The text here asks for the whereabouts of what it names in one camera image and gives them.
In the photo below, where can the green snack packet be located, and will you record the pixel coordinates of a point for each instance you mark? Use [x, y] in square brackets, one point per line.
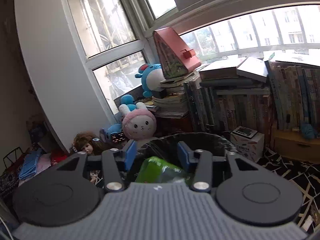
[155, 170]

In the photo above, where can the red cloth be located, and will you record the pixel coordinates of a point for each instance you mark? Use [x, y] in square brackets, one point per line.
[58, 158]

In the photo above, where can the white cardboard box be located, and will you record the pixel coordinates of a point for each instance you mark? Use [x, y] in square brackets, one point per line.
[247, 147]

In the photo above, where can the black geometric patterned cloth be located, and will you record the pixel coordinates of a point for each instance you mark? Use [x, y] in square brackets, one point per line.
[287, 170]

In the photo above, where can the wooden desk shelf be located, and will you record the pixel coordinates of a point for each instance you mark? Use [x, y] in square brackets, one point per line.
[295, 145]

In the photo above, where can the small black box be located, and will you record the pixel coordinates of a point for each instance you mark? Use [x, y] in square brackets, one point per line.
[158, 94]

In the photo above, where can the folded blue cloth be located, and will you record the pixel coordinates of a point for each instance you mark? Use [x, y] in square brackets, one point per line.
[30, 165]

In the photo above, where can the stack of worn paperbacks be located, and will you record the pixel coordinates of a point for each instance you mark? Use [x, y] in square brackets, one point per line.
[170, 105]

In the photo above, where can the dark printed card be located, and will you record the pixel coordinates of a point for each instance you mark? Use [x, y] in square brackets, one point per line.
[118, 138]

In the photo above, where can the brown-haired doll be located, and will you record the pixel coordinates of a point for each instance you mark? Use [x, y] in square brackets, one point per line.
[86, 142]

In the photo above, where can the round blue plush toy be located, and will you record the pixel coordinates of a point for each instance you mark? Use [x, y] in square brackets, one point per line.
[150, 80]

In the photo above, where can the pink house-shaped box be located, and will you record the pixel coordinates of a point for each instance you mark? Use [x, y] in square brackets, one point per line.
[175, 55]

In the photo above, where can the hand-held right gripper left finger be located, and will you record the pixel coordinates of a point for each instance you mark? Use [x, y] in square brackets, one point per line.
[130, 155]

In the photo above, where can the blue yarn toy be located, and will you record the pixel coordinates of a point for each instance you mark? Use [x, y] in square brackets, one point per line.
[308, 130]

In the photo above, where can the digital clock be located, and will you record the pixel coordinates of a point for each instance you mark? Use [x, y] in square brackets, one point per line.
[243, 132]

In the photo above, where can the black trash bag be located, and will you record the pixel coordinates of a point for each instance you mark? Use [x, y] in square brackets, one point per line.
[215, 142]

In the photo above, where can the row of colourful upright books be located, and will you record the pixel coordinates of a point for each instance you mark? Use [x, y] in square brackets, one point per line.
[287, 92]

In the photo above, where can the row of blue green books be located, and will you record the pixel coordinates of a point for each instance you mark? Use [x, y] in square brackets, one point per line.
[225, 110]

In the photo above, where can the stack of flat grey books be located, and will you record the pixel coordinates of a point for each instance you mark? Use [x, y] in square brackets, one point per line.
[225, 72]

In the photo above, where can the pink hooded rabbit plush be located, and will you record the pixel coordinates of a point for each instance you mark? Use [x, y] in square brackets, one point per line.
[140, 127]

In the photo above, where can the blue cat plush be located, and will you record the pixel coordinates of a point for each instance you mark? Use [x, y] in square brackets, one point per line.
[128, 100]

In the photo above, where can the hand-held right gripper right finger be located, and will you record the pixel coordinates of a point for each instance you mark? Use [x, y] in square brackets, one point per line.
[183, 156]

